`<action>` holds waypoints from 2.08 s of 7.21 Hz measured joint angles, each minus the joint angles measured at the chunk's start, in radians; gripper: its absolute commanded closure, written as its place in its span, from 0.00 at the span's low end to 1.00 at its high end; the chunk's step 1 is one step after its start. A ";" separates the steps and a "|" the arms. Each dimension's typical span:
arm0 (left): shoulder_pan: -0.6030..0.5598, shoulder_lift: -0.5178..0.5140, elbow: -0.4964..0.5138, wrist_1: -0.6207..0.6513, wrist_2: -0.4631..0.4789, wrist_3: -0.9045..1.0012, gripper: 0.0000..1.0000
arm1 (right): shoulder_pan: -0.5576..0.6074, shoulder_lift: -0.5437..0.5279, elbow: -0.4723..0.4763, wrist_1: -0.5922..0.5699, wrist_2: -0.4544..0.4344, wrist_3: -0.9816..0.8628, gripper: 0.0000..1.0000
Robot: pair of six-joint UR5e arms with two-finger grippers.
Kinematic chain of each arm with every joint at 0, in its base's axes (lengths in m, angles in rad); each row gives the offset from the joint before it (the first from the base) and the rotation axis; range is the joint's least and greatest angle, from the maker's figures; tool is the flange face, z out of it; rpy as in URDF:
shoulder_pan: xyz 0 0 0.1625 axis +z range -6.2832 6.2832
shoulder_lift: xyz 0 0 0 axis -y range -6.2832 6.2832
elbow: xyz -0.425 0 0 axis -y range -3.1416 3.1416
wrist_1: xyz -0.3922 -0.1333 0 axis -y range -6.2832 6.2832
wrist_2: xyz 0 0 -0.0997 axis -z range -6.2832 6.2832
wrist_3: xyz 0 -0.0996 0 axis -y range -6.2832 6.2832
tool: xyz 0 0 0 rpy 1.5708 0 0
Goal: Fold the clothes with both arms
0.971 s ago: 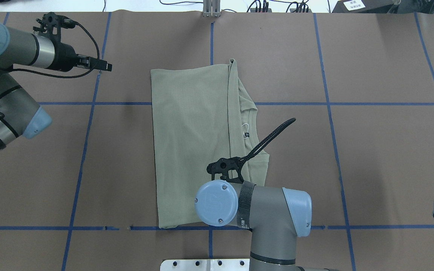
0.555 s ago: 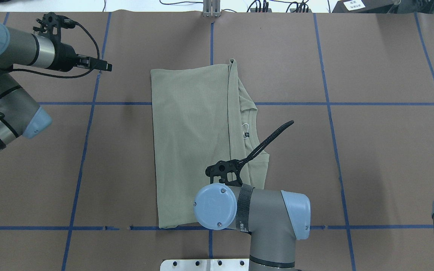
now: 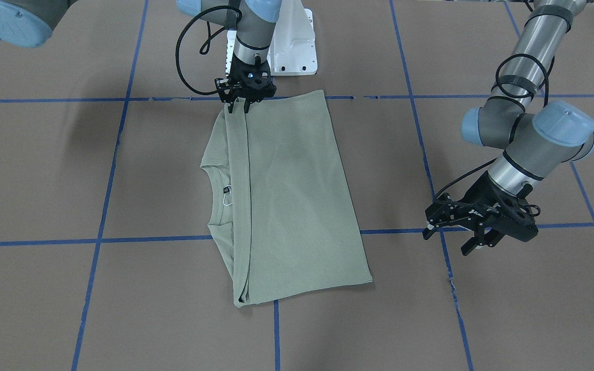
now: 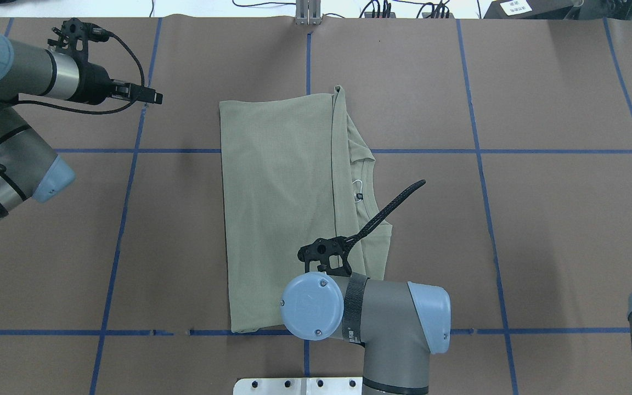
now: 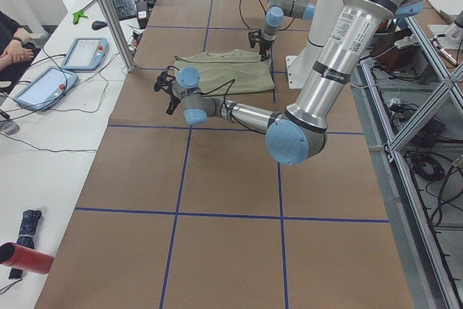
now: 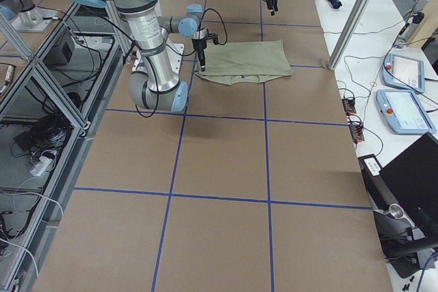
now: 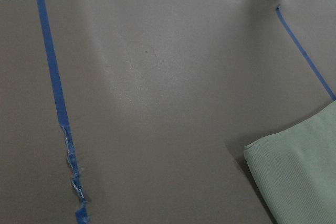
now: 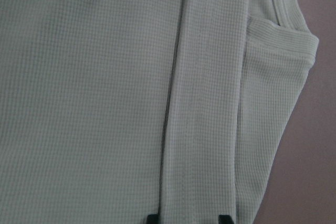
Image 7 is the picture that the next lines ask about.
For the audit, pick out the olive green long-sleeve shirt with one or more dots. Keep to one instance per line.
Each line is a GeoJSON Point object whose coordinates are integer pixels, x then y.
{"type": "Point", "coordinates": [294, 170]}

